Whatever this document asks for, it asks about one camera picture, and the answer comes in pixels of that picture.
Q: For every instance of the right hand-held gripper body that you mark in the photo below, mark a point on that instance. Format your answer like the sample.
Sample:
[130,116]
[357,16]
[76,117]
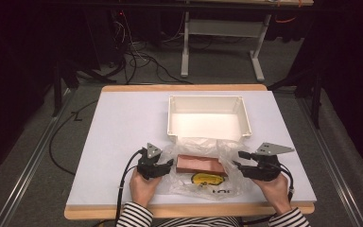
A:
[264,170]

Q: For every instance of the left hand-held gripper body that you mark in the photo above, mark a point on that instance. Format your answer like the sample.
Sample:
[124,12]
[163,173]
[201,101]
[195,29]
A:
[148,168]

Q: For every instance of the clear plastic bag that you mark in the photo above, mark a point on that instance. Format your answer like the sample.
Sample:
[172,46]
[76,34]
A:
[230,183]

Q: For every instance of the red-brown rectangular box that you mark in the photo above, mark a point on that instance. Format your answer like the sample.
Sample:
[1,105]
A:
[201,164]

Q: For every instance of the white plastic bin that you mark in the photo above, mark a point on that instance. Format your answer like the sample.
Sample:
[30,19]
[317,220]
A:
[208,126]

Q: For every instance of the person's left hand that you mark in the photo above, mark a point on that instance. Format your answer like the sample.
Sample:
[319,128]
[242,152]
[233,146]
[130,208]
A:
[141,189]

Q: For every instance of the person's right hand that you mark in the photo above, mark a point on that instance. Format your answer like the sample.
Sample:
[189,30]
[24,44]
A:
[274,192]

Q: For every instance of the white table mat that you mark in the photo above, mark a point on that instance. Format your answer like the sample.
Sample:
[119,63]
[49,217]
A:
[123,126]

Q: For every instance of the wooden table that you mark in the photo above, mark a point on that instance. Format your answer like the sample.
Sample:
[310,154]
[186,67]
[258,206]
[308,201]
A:
[201,212]

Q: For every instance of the person's striped torso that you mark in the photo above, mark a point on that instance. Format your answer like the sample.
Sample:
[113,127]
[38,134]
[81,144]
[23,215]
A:
[198,222]

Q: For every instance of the black metal stand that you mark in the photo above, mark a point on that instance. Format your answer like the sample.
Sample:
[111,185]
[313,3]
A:
[57,88]
[316,94]

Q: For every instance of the metal floor rail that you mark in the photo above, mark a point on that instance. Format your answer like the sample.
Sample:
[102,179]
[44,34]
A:
[28,170]
[331,170]

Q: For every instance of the white metal desk frame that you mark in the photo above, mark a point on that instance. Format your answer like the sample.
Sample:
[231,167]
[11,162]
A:
[223,28]

